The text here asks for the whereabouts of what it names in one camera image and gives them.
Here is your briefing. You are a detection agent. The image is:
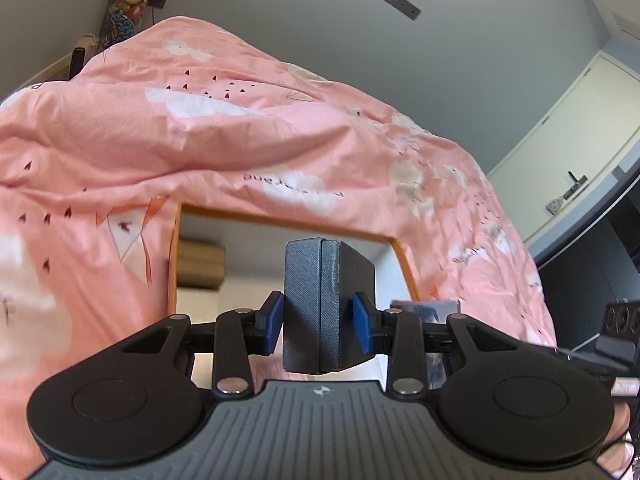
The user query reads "pink printed blanket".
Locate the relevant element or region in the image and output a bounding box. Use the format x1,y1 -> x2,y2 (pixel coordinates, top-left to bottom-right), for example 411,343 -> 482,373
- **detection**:
0,16 -> 558,480

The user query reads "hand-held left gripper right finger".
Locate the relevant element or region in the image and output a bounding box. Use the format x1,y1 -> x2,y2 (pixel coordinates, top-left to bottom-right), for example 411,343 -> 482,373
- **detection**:
351,292 -> 521,401

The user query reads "dark grey textured box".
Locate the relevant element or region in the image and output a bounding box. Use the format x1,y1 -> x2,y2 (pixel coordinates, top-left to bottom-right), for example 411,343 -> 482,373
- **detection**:
281,236 -> 377,376

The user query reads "black door handle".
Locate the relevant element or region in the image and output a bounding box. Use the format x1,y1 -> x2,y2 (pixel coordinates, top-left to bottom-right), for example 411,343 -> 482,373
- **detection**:
562,171 -> 588,200

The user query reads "white door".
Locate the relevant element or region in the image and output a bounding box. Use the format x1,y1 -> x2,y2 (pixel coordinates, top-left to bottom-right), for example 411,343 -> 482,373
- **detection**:
487,52 -> 640,246

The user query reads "orange cardboard box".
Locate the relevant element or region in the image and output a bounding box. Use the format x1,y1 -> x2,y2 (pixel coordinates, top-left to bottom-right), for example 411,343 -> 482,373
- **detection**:
166,202 -> 423,396

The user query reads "clear tube of plush toys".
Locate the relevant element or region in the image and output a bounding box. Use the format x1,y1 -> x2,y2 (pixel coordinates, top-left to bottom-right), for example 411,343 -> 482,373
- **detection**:
102,0 -> 168,48

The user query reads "grey printed card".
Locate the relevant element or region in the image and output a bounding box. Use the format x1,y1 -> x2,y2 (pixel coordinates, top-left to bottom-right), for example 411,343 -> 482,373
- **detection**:
390,298 -> 461,326

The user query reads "tan woven pouch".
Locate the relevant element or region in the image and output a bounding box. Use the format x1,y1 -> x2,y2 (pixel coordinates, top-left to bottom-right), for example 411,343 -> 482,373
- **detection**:
176,240 -> 227,291

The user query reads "dark cabinet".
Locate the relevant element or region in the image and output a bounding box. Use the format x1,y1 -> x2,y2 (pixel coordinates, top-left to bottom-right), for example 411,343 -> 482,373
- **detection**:
530,160 -> 640,351

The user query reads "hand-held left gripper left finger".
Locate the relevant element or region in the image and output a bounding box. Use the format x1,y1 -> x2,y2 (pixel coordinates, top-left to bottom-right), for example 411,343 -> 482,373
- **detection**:
120,290 -> 286,401

